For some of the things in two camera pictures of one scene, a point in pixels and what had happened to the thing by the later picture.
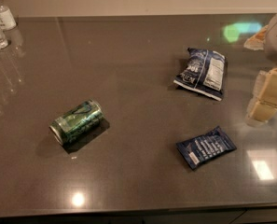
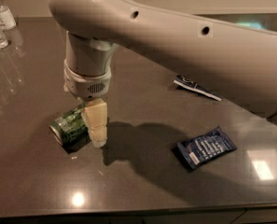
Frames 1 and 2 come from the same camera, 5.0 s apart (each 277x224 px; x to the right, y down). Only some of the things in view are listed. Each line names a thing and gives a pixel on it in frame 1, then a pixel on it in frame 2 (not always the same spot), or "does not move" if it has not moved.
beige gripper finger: [270, 94] -> [94, 113]
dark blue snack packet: [201, 148] does not move
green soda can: [77, 126] does not move
